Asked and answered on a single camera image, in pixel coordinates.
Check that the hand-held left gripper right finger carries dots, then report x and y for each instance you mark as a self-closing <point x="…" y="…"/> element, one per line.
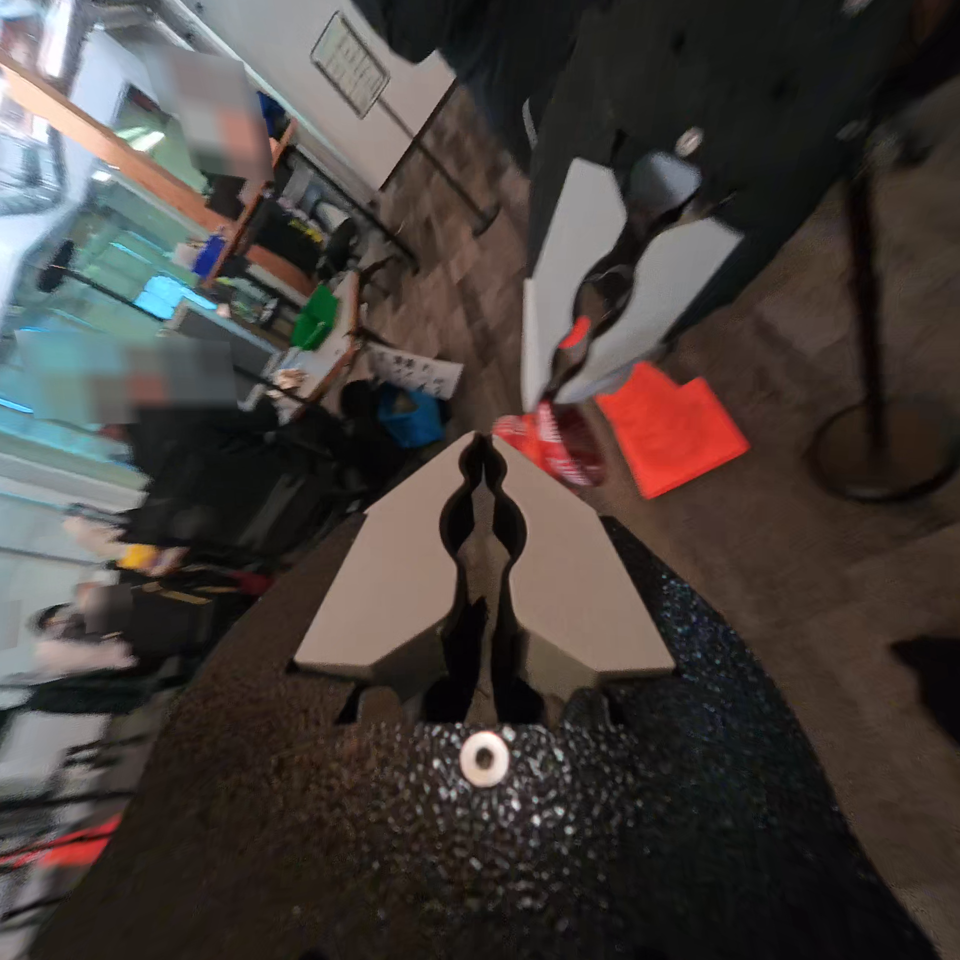
<point x="585" y="600"/>

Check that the orange striped traffic cone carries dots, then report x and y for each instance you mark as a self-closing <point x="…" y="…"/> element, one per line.
<point x="675" y="428"/>

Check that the white sign stand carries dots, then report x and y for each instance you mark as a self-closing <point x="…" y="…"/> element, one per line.
<point x="348" y="63"/>

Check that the printed paper sheet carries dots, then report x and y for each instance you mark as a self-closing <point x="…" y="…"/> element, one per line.
<point x="417" y="369"/>

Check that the green tray bin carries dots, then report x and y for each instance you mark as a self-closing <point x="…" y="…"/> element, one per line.
<point x="315" y="318"/>

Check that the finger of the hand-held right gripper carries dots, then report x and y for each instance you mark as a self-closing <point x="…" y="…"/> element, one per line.
<point x="660" y="293"/>
<point x="563" y="255"/>

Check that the black framed floor sign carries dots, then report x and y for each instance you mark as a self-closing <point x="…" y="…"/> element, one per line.
<point x="885" y="450"/>

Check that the red white yo-yo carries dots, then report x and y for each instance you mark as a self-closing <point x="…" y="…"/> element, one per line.
<point x="563" y="443"/>

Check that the wooden post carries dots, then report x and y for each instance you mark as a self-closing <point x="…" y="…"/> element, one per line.
<point x="135" y="150"/>

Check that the blue bag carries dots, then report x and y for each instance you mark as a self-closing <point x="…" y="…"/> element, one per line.
<point x="413" y="417"/>

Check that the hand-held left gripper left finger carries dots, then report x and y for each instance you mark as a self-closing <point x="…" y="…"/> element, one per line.
<point x="375" y="600"/>

